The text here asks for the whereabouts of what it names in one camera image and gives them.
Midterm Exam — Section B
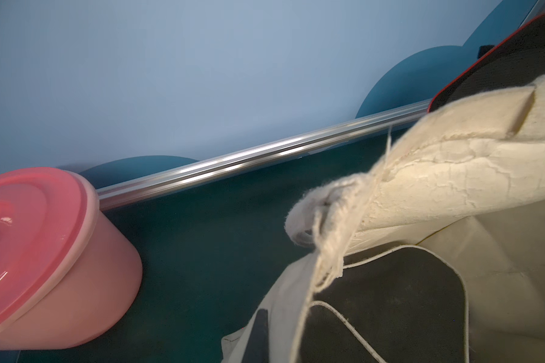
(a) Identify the cream canvas tote bag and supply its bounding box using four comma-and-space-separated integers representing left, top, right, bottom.
220, 72, 545, 363

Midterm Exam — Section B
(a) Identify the black red paddle case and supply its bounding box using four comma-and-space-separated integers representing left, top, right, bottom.
297, 6, 545, 363

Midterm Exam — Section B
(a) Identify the aluminium back rail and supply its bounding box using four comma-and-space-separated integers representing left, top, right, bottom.
97, 99, 431, 210

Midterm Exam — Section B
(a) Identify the pink bucket with lid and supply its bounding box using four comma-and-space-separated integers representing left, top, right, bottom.
0, 167, 142, 351

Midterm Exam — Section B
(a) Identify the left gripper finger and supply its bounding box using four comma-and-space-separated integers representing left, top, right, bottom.
242, 309, 269, 363

